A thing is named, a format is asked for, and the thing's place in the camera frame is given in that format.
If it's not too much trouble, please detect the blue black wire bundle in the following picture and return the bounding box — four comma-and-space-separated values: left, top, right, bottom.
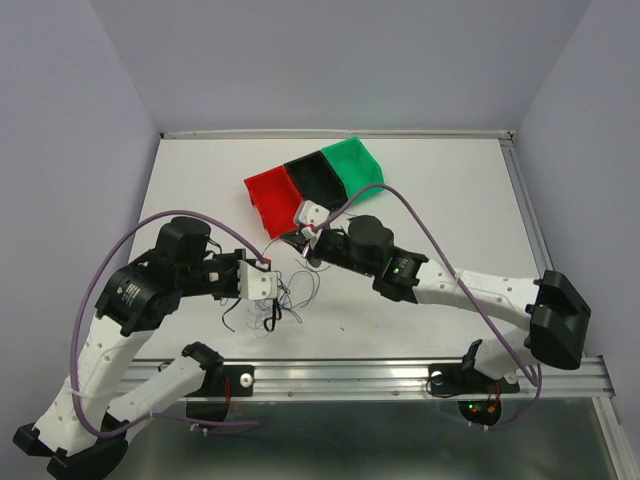
220, 269, 322, 337

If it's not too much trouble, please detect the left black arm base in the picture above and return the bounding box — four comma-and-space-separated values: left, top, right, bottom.
181, 342, 255, 435

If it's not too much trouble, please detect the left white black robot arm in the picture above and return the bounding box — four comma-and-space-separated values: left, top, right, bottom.
13, 214, 271, 479

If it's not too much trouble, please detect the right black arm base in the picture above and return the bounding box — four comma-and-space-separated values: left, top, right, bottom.
425, 340, 520, 430

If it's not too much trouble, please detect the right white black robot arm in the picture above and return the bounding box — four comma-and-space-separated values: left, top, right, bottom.
281, 215, 591, 390

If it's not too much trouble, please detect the black plastic bin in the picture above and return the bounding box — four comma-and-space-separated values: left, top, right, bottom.
284, 151, 348, 212

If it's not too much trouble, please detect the red plastic bin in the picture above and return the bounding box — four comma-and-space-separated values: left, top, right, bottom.
244, 165, 303, 239

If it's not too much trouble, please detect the green plastic bin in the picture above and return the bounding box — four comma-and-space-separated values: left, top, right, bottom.
320, 137, 385, 199

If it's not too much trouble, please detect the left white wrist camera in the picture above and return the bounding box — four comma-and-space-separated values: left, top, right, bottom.
238, 260, 278, 301

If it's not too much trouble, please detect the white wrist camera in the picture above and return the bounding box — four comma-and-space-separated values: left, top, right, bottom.
293, 200, 330, 240
238, 260, 278, 301

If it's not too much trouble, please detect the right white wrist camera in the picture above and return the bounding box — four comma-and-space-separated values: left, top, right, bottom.
293, 200, 330, 240

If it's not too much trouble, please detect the back aluminium rail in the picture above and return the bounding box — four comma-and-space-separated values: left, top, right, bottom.
160, 129, 515, 140

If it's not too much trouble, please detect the aluminium rail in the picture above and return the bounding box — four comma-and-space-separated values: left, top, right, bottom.
160, 129, 515, 140
115, 357, 615, 403
499, 138, 585, 357

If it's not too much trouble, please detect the right side aluminium rail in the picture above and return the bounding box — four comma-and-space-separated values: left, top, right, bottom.
499, 138, 585, 357

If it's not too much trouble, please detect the front aluminium rail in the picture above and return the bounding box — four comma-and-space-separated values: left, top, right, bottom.
115, 357, 615, 403

